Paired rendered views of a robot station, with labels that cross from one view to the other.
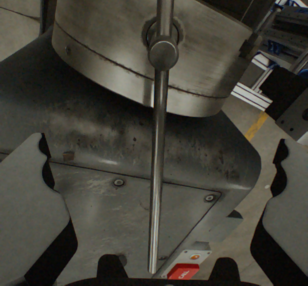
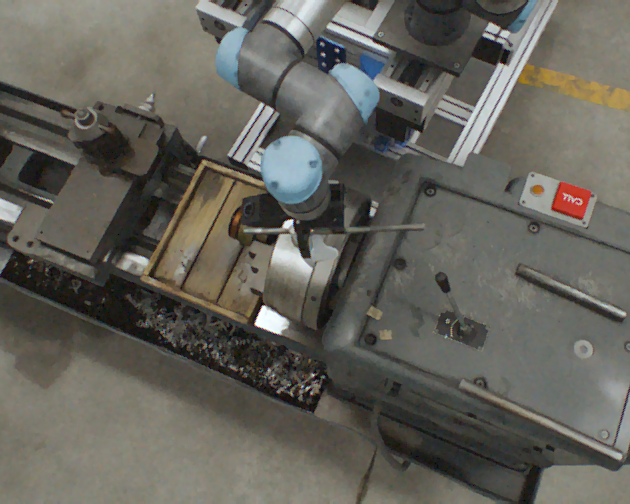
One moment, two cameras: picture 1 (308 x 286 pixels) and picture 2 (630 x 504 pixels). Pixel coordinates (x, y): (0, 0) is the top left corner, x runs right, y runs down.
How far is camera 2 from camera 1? 1.02 m
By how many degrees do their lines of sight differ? 40
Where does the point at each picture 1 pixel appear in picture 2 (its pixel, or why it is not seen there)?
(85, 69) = (321, 285)
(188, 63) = not seen: hidden behind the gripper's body
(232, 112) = (533, 142)
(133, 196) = (417, 253)
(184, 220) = (461, 209)
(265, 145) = (620, 48)
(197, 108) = (347, 213)
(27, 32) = not seen: outside the picture
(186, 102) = not seen: hidden behind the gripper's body
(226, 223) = (474, 167)
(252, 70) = (431, 132)
